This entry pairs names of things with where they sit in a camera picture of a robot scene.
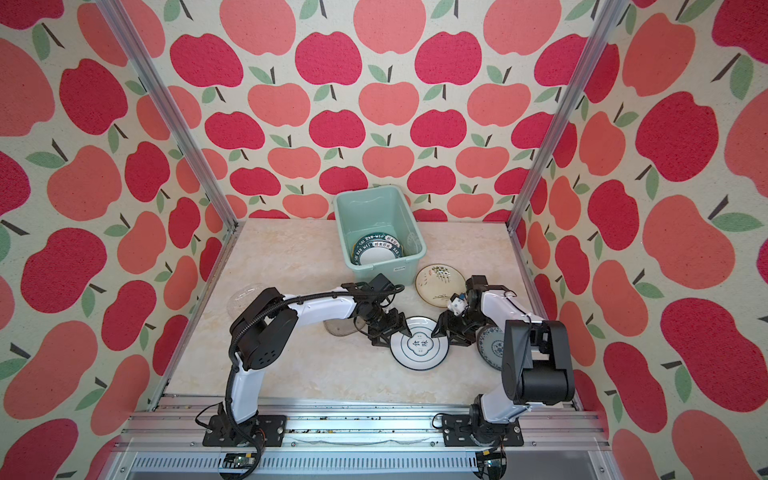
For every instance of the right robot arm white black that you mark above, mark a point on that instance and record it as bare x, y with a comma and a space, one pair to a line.
536, 364

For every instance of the white plate black line pattern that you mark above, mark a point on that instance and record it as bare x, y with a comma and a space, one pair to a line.
420, 351

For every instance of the cream plate with plant motif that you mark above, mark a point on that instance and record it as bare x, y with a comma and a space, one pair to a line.
436, 284

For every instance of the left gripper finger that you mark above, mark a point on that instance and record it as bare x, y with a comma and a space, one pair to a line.
395, 322
380, 338

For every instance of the grey clear glass plate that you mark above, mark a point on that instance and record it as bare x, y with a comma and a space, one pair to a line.
344, 327

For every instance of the right aluminium frame post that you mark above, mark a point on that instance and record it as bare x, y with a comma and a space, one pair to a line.
596, 43

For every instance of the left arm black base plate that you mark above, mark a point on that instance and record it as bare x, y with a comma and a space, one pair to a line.
264, 430

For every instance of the left aluminium frame post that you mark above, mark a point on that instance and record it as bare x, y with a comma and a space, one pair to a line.
130, 40

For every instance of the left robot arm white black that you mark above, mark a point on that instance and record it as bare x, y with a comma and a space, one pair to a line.
261, 332

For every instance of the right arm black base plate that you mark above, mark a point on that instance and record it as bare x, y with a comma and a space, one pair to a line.
464, 431

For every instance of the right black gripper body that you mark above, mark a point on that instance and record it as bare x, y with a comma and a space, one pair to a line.
464, 323

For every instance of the small green rim lettered plate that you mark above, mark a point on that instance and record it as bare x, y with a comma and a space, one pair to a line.
376, 247

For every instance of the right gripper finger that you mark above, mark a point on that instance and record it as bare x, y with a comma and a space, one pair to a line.
462, 335
442, 327

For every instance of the front aluminium rail base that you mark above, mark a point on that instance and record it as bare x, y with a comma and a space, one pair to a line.
323, 439

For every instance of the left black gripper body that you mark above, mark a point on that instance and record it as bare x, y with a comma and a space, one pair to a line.
376, 322

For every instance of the light green plastic bin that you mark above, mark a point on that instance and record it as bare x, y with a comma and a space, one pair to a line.
380, 209

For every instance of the blue white patterned plate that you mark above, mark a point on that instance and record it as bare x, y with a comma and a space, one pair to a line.
490, 345

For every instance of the aluminium frame post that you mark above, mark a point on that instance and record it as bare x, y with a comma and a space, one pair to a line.
596, 43
130, 40

